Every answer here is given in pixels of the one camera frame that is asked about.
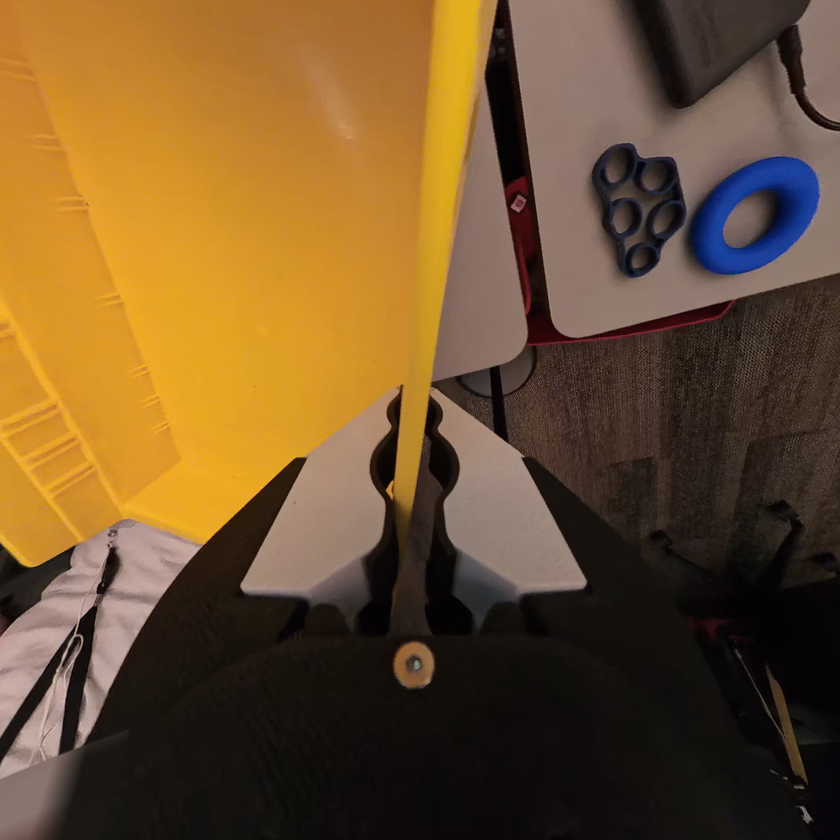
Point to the dark blue finger stretcher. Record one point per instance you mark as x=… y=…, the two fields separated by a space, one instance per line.
x=644 y=199

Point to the yellow plastic bin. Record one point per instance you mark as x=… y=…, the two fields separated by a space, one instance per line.
x=229 y=229

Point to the person's white clothing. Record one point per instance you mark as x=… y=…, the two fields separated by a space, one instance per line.
x=144 y=571

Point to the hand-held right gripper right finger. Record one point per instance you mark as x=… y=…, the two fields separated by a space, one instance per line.
x=505 y=525

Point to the grey round table foot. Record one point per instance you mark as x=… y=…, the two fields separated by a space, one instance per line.
x=518 y=374

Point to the black office chair base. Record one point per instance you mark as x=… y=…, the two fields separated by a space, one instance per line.
x=787 y=590

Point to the dark grey power adapter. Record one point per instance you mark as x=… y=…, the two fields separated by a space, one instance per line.
x=715 y=46

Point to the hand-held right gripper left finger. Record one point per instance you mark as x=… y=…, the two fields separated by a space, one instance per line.
x=315 y=525

